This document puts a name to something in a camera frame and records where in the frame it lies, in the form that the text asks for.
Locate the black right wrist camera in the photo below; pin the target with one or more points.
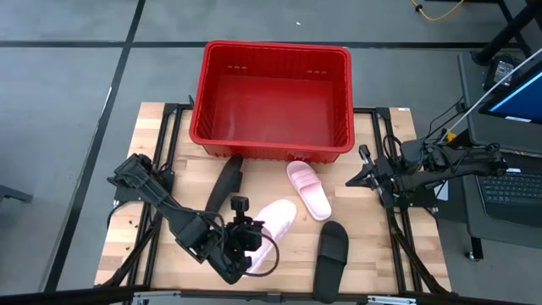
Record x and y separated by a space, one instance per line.
411 153

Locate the pink rubber slide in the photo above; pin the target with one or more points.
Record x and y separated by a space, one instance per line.
313 199
277 216

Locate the black desk caster leg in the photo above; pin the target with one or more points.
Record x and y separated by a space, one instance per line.
476 247

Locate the black laptop keyboard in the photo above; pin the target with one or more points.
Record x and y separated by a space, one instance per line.
508 190

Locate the black rubber slide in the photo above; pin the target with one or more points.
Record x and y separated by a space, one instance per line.
224 182
332 254

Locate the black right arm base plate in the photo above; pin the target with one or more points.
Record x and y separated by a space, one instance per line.
423 200

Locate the thin white rod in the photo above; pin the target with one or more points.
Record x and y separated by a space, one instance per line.
491 91

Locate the grey desk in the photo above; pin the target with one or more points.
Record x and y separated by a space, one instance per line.
474 84

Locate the silver metal bracket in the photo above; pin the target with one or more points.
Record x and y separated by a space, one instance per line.
391 300
156 298

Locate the black frame rails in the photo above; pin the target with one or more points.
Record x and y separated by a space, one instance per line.
396 237
161 127

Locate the red plastic bin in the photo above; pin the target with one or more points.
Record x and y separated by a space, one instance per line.
275 110

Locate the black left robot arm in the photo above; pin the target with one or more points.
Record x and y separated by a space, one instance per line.
144 182

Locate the black tripod stand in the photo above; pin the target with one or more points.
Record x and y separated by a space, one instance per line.
504 36

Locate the black power adapter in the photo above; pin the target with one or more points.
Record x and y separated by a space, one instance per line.
501 70

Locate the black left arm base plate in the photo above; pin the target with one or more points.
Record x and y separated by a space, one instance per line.
127 195

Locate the black right frame rails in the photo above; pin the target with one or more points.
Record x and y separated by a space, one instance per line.
396 237

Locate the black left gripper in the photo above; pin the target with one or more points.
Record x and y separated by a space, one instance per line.
247 237

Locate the monitor with blue screen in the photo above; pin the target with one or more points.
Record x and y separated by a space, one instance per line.
525 99

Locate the black left frame rails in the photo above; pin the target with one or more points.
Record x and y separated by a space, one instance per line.
161 127

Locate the black frame crossbar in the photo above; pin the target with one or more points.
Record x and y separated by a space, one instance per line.
63 295

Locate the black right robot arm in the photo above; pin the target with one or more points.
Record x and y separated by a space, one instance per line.
466 163

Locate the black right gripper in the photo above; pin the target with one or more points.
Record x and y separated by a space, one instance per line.
385 178

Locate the white paper sheet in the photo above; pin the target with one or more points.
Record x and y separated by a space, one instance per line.
442 192

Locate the yellow connector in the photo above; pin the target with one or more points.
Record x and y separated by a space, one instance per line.
451 136

